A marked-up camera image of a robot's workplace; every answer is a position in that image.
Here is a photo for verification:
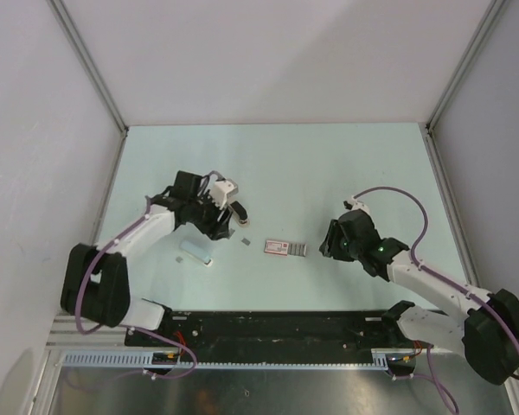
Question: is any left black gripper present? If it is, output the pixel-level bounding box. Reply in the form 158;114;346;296
189;189;234;240

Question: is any light blue stapler cover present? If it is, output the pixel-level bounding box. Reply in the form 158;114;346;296
180;239;213;267

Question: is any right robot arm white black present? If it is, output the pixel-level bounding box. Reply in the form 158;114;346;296
319;209;519;385

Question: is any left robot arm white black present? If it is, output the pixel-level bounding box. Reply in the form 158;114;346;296
60;171;239;346

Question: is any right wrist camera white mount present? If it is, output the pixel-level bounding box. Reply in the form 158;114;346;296
343;197;370;214

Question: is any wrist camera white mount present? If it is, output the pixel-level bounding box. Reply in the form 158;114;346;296
343;197;370;214
209;179;239;209

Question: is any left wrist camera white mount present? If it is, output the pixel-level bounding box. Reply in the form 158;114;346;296
209;179;239;209

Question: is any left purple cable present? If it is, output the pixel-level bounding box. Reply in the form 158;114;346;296
64;170;226;386

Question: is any purple cable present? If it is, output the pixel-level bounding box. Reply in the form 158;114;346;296
64;170;226;386
349;186;519;412

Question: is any grey slotted cable duct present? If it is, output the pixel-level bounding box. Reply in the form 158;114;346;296
60;348;390;372

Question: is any right aluminium corner post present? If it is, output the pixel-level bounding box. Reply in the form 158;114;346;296
427;0;509;131

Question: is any aluminium corner post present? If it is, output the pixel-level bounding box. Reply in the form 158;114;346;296
47;0;129;133
427;0;509;131

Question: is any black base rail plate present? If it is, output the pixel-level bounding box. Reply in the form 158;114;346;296
125;310;424;366

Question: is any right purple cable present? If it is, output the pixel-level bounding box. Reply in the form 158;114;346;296
349;186;519;412

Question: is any aluminium front frame rail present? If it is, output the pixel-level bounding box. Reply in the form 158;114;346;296
45;315;131;351

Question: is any left aluminium corner post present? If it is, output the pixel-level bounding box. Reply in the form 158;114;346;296
47;0;129;133

